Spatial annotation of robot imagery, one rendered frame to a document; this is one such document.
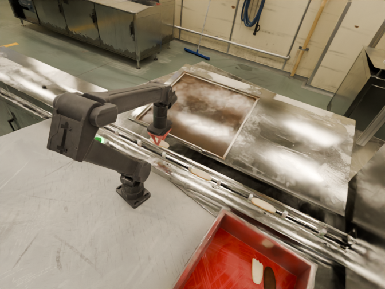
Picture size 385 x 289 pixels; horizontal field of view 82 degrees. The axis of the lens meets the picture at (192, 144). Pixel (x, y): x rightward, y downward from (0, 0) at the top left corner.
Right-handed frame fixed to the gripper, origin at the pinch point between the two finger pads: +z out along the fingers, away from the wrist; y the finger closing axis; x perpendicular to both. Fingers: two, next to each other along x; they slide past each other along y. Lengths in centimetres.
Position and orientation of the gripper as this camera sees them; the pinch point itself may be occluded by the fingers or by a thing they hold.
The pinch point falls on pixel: (159, 141)
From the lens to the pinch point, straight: 97.6
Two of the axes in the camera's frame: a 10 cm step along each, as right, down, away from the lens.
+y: 4.7, -5.5, 6.9
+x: -8.7, -3.9, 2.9
